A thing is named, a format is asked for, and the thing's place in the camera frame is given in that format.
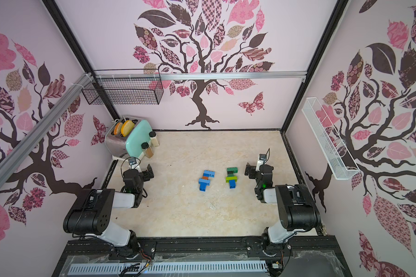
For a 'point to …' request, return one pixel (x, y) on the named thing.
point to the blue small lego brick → (203, 186)
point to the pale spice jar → (153, 138)
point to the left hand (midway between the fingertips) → (141, 169)
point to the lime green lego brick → (230, 178)
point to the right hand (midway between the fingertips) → (256, 165)
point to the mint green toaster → (130, 145)
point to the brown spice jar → (148, 152)
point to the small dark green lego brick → (234, 169)
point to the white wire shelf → (340, 160)
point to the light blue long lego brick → (208, 173)
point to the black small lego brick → (230, 172)
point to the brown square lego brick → (205, 178)
